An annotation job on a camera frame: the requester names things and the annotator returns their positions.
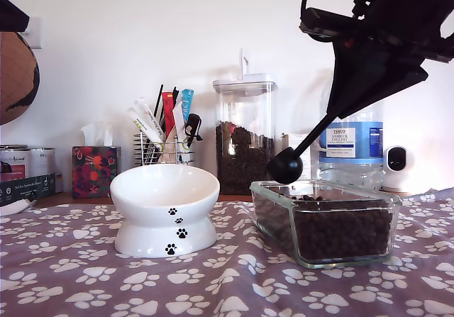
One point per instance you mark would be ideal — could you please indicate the tall clear kibble canister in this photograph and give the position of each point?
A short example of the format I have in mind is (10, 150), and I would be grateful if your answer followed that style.
(244, 161)

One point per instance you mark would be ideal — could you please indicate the blue sachet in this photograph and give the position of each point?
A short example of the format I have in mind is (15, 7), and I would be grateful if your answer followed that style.
(187, 100)

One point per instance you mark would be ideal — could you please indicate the white dish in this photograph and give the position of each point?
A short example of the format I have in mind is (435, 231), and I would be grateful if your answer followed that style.
(10, 208)

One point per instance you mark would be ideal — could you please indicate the white tissue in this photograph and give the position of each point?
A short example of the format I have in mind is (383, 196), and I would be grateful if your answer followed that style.
(97, 134)

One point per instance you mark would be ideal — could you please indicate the plain silver tin can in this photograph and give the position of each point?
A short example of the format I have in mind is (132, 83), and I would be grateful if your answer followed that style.
(42, 161)

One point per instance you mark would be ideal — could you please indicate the black plastic measuring scoop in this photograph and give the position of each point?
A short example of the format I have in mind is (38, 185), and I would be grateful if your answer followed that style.
(287, 168)

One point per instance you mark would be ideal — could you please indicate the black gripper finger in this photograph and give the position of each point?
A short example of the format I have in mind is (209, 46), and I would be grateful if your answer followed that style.
(10, 17)
(386, 76)
(344, 72)

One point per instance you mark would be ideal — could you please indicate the white ceramic paw-print cat bowl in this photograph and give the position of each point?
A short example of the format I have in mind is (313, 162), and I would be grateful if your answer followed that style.
(159, 196)

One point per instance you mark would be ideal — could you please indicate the large brown kibble mass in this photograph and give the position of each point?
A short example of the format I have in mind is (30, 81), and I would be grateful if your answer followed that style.
(337, 235)

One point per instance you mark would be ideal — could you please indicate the plain white paper sachet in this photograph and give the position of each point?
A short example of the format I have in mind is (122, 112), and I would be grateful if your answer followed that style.
(178, 118)

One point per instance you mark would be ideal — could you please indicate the white cardboard carton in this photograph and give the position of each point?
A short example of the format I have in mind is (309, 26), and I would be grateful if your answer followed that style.
(289, 139)

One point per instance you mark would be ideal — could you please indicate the round brown globe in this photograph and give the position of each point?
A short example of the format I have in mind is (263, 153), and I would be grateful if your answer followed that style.
(17, 83)

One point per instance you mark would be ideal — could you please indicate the tin can with red label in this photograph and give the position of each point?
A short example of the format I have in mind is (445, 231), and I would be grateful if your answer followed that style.
(14, 168)

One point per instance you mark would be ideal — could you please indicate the red sachet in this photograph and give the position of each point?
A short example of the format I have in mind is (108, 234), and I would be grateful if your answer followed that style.
(167, 111)

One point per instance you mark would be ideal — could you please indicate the white sachet with green print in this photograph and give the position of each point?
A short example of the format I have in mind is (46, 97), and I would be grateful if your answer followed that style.
(140, 123)
(149, 118)

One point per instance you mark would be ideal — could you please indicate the grey paw-print cloth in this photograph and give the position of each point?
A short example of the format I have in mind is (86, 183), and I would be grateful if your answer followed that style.
(71, 278)

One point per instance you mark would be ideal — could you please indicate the dark printed cardboard box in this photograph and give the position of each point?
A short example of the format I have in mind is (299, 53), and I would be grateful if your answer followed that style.
(25, 189)

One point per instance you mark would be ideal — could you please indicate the floral tissue box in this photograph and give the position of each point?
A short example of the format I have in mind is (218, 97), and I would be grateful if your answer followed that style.
(95, 171)

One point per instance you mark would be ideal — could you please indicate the thin black stick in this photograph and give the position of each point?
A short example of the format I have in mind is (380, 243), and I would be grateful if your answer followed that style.
(158, 101)

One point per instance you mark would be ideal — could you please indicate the small white round camera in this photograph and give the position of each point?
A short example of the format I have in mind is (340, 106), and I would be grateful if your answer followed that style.
(397, 161)

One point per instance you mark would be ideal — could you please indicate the rectangular clear glass container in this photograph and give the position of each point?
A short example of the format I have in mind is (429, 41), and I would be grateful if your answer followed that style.
(337, 262)

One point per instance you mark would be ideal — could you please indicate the large blue-label water bottle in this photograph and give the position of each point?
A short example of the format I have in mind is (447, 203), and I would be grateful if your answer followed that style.
(351, 143)

